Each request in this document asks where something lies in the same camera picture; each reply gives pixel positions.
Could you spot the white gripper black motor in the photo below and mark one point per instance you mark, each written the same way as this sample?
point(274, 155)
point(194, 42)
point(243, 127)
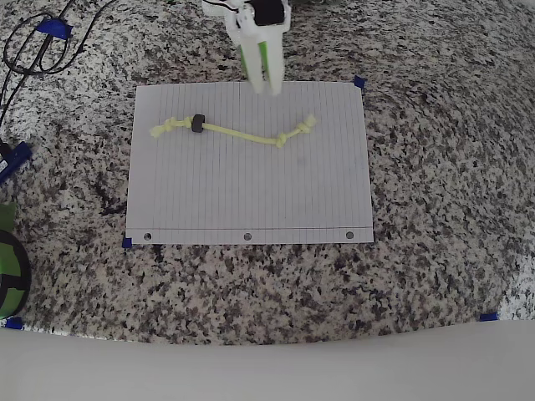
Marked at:
point(264, 17)

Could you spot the blue tape piece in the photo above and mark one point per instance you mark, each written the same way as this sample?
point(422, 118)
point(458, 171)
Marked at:
point(54, 28)
point(127, 243)
point(359, 82)
point(489, 317)
point(13, 323)

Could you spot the lined paper sheet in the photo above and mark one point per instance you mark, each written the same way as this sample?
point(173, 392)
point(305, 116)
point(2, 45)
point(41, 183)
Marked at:
point(251, 188)

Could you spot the green tape piece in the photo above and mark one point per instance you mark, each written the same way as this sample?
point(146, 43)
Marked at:
point(7, 215)

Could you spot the white backdrop board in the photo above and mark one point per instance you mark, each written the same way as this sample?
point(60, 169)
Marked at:
point(267, 372)

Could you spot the green black filament spool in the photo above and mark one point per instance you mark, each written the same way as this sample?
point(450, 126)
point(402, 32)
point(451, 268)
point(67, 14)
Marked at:
point(12, 259)

